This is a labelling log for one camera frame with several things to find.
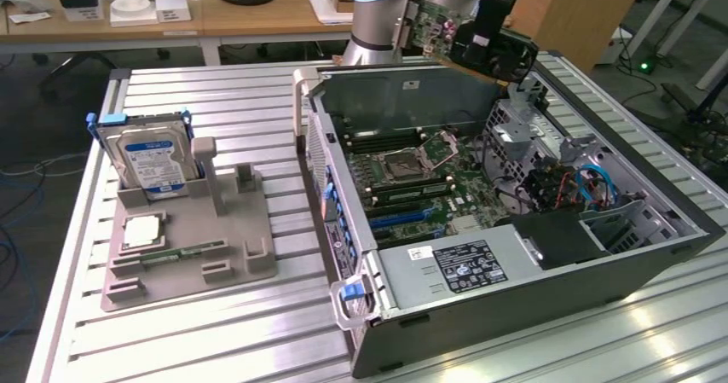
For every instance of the white box with red button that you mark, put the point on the white box with red button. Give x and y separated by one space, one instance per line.
617 52

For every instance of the black open PC case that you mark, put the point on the black open PC case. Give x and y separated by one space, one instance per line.
513 306

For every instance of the white desk frame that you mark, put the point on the white desk frame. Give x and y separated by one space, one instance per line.
661 9

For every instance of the white paper stack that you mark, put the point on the white paper stack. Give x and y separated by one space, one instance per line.
327 12

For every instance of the black RAM stick green label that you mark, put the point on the black RAM stick green label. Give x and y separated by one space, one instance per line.
410 191

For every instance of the blue case latch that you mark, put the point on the blue case latch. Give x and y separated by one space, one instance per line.
350 293

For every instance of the grey parts rack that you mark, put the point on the grey parts rack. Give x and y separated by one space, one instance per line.
182 229

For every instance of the white box with round hollow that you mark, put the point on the white box with round hollow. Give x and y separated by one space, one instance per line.
134 14

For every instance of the open metal socket cover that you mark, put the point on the open metal socket cover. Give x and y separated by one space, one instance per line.
443 146

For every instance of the blue expansion slot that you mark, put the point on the blue expansion slot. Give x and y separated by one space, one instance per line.
398 219

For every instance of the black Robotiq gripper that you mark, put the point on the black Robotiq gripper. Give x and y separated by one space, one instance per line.
494 12

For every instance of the white box with black top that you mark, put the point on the white box with black top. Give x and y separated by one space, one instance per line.
83 12

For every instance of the green lit power switch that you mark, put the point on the green lit power switch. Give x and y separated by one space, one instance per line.
645 66

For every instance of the green bare RAM stick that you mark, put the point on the green bare RAM stick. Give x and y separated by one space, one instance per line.
171 256

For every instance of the silver CPU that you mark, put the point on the silver CPU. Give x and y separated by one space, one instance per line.
142 231

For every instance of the black office chair base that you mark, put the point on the black office chair base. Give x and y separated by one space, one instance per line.
74 65

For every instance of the green graphics card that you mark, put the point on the green graphics card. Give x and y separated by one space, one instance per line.
433 29

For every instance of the wooden desk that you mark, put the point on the wooden desk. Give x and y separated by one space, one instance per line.
57 29

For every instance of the white paper slip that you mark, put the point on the white paper slip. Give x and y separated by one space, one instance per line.
29 17

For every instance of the silver disk bay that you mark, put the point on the silver disk bay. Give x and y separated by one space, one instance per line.
614 225

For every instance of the plain white labelled box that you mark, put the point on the plain white labelled box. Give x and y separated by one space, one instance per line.
171 12

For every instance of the CPU socket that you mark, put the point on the CPU socket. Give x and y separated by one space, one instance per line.
405 165

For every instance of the black power connector bundle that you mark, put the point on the black power connector bundle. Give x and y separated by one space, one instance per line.
538 189

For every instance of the green motherboard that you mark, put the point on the green motherboard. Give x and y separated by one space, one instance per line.
470 174

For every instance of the hard disk in blue caddy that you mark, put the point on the hard disk in blue caddy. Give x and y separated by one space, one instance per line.
151 165

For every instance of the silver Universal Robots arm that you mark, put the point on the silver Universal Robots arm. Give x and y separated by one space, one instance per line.
375 24

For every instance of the wooden cabinet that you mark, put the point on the wooden cabinet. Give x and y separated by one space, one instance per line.
581 16

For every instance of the silver drive cage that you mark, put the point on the silver drive cage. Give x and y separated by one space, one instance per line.
515 144

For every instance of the grey power supply unit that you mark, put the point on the grey power supply unit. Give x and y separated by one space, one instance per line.
410 285

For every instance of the black floor equipment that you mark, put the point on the black floor equipment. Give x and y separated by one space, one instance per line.
699 110

